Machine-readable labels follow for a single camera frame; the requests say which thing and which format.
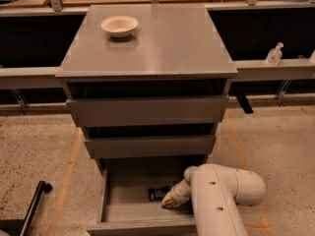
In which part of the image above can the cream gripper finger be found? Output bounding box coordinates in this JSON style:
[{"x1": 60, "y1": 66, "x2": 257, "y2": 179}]
[{"x1": 161, "y1": 192, "x2": 180, "y2": 208}]

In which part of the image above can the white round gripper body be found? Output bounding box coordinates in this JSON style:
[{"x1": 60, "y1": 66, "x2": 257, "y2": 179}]
[{"x1": 170, "y1": 179, "x2": 191, "y2": 205}]

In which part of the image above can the dark rxbar blueberry bar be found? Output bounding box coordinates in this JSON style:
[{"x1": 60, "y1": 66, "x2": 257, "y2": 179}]
[{"x1": 149, "y1": 186, "x2": 170, "y2": 202}]

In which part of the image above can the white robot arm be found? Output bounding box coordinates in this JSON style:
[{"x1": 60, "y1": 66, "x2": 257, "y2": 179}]
[{"x1": 161, "y1": 164, "x2": 267, "y2": 236}]

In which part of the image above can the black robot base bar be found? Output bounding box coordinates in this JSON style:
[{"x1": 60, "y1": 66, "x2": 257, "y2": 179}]
[{"x1": 0, "y1": 181, "x2": 53, "y2": 236}]

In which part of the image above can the grey bottom drawer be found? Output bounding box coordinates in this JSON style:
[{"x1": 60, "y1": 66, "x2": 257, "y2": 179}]
[{"x1": 87, "y1": 155, "x2": 206, "y2": 236}]

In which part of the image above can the grey drawer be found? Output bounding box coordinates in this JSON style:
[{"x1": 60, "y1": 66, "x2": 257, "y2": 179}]
[
  {"x1": 85, "y1": 135, "x2": 216, "y2": 158},
  {"x1": 87, "y1": 155, "x2": 206, "y2": 236},
  {"x1": 67, "y1": 95, "x2": 228, "y2": 127}
]

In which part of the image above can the grey middle drawer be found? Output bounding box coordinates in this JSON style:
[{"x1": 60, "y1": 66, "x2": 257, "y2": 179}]
[{"x1": 85, "y1": 135, "x2": 216, "y2": 158}]

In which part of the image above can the grey top drawer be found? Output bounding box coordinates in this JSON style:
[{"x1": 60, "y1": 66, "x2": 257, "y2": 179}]
[{"x1": 67, "y1": 95, "x2": 228, "y2": 127}]

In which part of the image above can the grey drawer cabinet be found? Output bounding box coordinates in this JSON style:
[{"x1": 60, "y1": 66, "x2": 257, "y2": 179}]
[{"x1": 56, "y1": 4, "x2": 237, "y2": 169}]

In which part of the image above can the clear pump sanitizer bottle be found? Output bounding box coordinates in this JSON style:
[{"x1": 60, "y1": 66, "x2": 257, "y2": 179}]
[{"x1": 265, "y1": 42, "x2": 284, "y2": 66}]

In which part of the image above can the white ceramic bowl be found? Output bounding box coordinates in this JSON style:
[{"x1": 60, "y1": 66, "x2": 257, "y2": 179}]
[{"x1": 100, "y1": 16, "x2": 138, "y2": 38}]

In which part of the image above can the black bracket under rail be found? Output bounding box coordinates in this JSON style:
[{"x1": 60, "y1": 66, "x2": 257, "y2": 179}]
[{"x1": 236, "y1": 94, "x2": 253, "y2": 114}]

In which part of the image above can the grey metal rail frame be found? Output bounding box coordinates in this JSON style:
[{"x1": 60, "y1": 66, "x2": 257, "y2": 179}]
[{"x1": 1, "y1": 1, "x2": 314, "y2": 89}]

